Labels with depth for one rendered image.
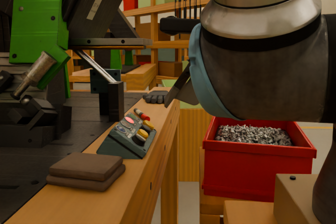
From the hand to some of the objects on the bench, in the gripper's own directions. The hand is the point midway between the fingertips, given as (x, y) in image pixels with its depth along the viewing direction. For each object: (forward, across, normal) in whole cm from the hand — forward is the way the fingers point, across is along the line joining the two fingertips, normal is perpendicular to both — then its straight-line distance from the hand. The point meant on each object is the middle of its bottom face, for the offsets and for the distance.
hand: (166, 99), depth 57 cm
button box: (+16, +3, -1) cm, 16 cm away
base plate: (+31, +22, +24) cm, 45 cm away
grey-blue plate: (+20, +30, +12) cm, 39 cm away
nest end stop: (+22, +3, +18) cm, 29 cm away
